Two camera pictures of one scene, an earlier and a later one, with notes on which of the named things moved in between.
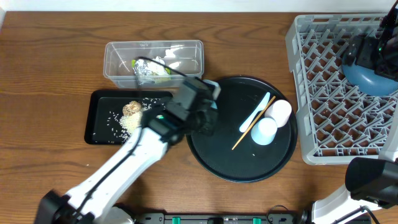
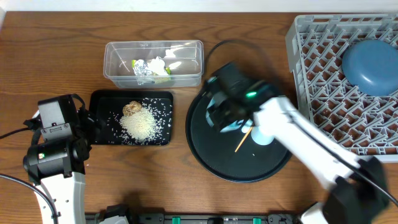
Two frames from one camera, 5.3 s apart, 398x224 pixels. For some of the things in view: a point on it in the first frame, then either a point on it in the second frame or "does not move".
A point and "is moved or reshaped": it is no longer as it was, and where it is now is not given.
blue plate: (364, 78) does not move
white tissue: (157, 66) does not move
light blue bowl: (216, 93) is moved or reshaped
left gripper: (204, 117) to (86, 125)
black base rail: (301, 217) does not move
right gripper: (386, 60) to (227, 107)
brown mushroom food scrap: (132, 107) does not move
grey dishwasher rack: (337, 122) does not move
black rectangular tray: (114, 115) does not move
